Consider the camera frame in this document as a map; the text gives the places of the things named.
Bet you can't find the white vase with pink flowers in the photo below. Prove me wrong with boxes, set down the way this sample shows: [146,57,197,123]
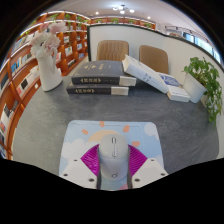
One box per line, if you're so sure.
[29,21,68,92]

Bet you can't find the pastel cloud-print mouse pad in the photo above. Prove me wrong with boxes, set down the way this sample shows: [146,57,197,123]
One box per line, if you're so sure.
[58,120,165,192]

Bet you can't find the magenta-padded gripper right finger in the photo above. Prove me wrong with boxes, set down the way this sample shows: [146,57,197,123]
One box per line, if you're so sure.
[128,143,169,190]

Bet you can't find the large dark hardcover book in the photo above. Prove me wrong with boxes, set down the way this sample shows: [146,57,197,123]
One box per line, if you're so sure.
[70,60,137,87]

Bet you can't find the green plant in white pot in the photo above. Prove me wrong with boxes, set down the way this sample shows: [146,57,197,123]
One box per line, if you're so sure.
[182,56,223,126]

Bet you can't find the orange wooden bookshelf unit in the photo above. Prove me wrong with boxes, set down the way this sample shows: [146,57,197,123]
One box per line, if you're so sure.
[0,9,157,161]

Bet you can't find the thick white book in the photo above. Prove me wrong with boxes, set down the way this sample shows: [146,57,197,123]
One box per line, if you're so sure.
[121,54,170,95]

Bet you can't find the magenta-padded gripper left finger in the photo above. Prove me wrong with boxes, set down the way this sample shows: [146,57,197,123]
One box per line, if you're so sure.
[59,143,101,190]

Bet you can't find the tan upholstered chair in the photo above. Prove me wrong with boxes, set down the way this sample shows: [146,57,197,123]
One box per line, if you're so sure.
[138,44,170,75]
[96,39,130,63]

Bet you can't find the white computer mouse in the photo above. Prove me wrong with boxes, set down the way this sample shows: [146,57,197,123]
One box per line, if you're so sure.
[97,134,130,183]

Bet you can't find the ceiling chandelier light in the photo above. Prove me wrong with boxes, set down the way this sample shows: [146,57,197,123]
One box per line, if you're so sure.
[112,4,136,15]

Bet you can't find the window with curtains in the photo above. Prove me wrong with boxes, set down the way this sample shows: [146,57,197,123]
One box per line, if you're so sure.
[181,31,223,64]

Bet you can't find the white book with blue cover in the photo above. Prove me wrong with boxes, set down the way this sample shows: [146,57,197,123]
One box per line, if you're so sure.
[157,71,192,103]

